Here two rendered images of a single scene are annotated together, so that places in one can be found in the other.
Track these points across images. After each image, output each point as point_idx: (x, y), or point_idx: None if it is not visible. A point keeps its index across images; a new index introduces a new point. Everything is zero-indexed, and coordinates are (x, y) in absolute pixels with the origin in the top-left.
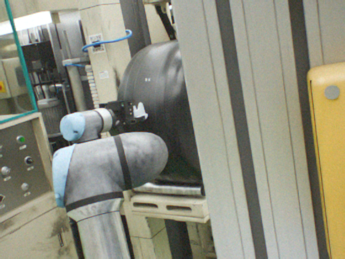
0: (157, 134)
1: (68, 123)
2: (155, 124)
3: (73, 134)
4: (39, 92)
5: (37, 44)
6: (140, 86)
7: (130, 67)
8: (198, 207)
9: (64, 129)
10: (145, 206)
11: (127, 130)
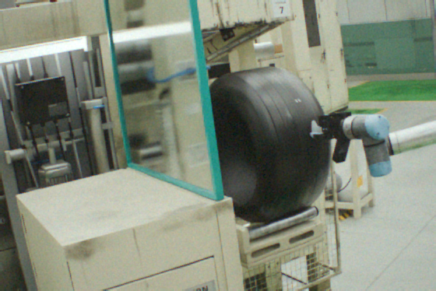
0: (322, 151)
1: (384, 121)
2: (321, 141)
3: (388, 131)
4: (11, 161)
5: (64, 78)
6: (294, 107)
7: (265, 91)
8: (320, 226)
9: (380, 128)
10: (256, 254)
11: (292, 154)
